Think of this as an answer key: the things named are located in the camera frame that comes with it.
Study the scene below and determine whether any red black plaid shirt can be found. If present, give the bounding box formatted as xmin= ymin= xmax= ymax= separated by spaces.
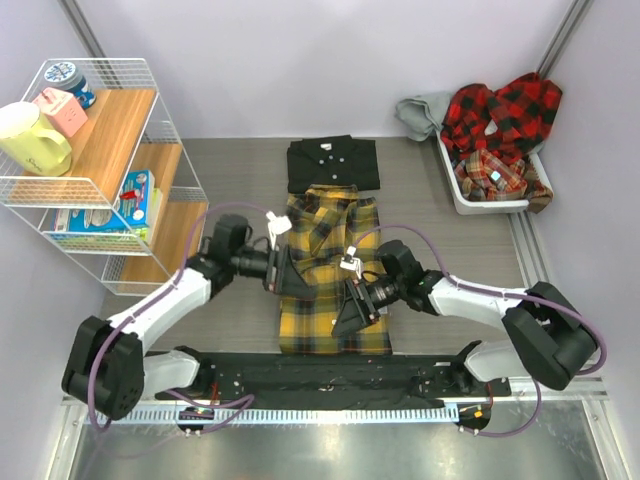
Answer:
xmin=440 ymin=72 xmax=563 ymax=165

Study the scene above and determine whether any blue product box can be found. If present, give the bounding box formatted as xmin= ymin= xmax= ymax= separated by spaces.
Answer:
xmin=52 ymin=169 xmax=156 ymax=234

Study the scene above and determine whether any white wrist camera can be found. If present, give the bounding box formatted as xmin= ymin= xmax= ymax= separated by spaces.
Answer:
xmin=339 ymin=245 xmax=363 ymax=279
xmin=266 ymin=211 xmax=292 ymax=249

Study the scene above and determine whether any purple cable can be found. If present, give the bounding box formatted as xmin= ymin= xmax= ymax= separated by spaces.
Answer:
xmin=349 ymin=223 xmax=607 ymax=440
xmin=87 ymin=200 xmax=274 ymax=434

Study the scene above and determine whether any blue patterned tin can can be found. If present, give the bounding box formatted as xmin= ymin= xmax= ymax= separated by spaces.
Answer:
xmin=43 ymin=61 xmax=96 ymax=109

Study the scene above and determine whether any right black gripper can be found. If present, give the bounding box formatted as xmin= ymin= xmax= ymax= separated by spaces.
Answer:
xmin=332 ymin=275 xmax=405 ymax=337

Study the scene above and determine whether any white laundry basket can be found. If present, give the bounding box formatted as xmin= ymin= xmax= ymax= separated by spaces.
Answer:
xmin=437 ymin=139 xmax=553 ymax=215

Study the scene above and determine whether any brown plaid shirt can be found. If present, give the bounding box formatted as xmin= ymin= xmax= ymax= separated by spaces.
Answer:
xmin=453 ymin=149 xmax=554 ymax=213

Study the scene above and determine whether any yellow green pitcher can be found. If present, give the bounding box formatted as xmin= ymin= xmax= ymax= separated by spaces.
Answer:
xmin=1 ymin=102 xmax=72 ymax=177

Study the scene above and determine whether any grey crumpled shirt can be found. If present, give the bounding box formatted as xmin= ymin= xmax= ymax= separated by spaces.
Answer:
xmin=395 ymin=92 xmax=453 ymax=142

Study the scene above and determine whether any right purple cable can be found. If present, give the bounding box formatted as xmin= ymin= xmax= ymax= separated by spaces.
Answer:
xmin=349 ymin=223 xmax=607 ymax=440

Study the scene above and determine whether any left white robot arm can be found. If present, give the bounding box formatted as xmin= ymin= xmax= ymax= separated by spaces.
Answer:
xmin=61 ymin=212 xmax=315 ymax=420

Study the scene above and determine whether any folded black shirt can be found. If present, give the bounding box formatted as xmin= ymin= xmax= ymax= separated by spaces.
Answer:
xmin=286 ymin=135 xmax=381 ymax=194

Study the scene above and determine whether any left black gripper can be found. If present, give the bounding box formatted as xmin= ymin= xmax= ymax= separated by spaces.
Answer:
xmin=231 ymin=245 xmax=315 ymax=301

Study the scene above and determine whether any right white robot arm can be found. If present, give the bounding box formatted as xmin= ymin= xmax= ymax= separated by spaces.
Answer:
xmin=331 ymin=240 xmax=598 ymax=395

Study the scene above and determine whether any white wire shelf rack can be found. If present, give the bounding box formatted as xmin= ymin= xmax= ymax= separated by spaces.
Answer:
xmin=1 ymin=58 xmax=209 ymax=296

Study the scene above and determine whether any pink cube box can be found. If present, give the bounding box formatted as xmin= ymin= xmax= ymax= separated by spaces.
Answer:
xmin=33 ymin=87 xmax=88 ymax=138

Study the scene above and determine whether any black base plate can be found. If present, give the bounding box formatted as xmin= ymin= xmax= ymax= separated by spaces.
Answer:
xmin=182 ymin=352 xmax=511 ymax=409

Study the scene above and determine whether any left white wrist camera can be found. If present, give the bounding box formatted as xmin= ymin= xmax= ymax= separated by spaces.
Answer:
xmin=266 ymin=211 xmax=292 ymax=249

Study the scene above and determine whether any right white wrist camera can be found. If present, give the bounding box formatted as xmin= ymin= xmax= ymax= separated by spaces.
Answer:
xmin=339 ymin=245 xmax=363 ymax=279

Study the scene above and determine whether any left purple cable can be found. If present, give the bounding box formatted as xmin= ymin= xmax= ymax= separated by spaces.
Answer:
xmin=87 ymin=200 xmax=274 ymax=434

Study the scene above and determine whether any green box on shelf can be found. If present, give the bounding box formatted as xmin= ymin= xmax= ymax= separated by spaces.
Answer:
xmin=135 ymin=187 xmax=163 ymax=245

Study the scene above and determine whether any white slotted cable duct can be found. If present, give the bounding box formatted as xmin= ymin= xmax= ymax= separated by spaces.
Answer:
xmin=115 ymin=404 xmax=459 ymax=425

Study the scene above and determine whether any yellow plaid long sleeve shirt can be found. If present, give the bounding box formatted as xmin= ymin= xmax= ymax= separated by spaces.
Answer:
xmin=279 ymin=185 xmax=392 ymax=355

